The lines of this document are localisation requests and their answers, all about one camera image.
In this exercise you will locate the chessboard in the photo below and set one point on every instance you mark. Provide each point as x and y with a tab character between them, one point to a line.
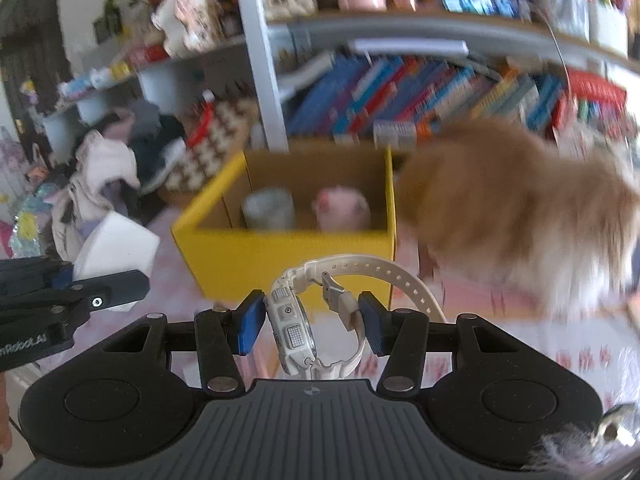
215	135

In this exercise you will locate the pile of clothes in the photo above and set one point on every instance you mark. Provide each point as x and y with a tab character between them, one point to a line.
105	170

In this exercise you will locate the white lamp bar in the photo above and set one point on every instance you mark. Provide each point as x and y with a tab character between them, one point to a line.
407	47

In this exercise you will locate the clear packing tape roll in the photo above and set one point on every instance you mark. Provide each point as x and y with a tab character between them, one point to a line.
267	208

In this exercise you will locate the orange and white cat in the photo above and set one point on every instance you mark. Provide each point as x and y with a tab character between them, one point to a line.
515	210

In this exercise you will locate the red book set box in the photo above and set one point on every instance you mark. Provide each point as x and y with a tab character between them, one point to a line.
595	90

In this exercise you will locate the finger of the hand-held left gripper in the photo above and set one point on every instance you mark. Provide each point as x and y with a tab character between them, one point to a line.
107	292
64	276

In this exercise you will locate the row of colourful books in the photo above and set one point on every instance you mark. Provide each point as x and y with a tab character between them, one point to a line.
400	92

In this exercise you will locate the white wrist watch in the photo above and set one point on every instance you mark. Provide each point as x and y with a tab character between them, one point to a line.
292	332

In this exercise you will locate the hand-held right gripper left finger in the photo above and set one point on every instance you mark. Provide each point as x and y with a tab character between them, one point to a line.
250	322

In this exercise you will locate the white pen holder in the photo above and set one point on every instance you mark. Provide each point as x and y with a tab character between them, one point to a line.
607	27

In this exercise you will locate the white bookshelf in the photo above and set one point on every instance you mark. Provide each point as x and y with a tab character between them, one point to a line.
260	60

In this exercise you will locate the white plush figure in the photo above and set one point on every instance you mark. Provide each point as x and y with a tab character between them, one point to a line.
187	15

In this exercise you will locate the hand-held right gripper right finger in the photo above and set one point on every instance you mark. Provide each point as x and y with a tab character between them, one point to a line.
372	322

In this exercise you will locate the yellow cardboard box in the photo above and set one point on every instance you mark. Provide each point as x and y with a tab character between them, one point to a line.
280	255

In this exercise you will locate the pink plush toy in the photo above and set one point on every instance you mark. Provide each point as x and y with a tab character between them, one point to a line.
342	208

